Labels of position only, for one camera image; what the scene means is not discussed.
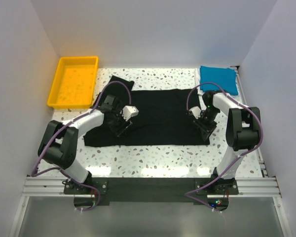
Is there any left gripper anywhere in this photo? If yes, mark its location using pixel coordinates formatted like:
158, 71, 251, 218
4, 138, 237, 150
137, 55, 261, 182
107, 109, 132, 137

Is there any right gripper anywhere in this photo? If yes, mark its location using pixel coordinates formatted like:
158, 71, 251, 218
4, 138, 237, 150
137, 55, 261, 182
193, 106, 220, 141

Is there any black t shirt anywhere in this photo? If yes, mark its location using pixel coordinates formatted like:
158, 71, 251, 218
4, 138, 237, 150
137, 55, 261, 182
83, 76, 210, 148

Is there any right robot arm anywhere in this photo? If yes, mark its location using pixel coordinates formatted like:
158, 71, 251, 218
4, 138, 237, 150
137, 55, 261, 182
187, 91, 263, 195

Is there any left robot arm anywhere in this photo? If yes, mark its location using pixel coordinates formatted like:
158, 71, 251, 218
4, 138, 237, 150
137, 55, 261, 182
38, 95, 139, 195

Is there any folded blue t shirt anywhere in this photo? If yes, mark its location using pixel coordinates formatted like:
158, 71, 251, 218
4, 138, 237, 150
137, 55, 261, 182
199, 66, 239, 96

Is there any yellow plastic tray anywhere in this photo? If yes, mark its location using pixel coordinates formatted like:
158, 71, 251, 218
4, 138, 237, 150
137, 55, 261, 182
47, 56, 99, 110

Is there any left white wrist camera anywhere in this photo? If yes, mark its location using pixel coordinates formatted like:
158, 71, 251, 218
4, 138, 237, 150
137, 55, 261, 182
121, 106, 139, 121

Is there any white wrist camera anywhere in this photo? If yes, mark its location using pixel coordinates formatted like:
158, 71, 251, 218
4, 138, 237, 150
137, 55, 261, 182
188, 106, 202, 119
121, 106, 139, 121

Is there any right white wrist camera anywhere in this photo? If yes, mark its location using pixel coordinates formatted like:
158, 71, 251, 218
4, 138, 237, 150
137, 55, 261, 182
188, 106, 202, 119

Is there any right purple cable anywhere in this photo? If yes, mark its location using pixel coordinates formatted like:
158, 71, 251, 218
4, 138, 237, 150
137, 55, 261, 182
185, 82, 264, 214

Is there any purple cable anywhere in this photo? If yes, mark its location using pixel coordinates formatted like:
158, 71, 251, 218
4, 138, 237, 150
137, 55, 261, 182
185, 82, 264, 214
31, 81, 133, 212

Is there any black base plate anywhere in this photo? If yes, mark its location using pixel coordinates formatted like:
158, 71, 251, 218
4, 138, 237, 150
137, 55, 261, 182
64, 177, 239, 207

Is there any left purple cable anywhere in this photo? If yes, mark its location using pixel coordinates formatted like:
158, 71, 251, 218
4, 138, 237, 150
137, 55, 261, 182
31, 81, 133, 212

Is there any aluminium frame rail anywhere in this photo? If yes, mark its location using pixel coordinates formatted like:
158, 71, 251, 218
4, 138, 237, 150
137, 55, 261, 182
22, 177, 281, 198

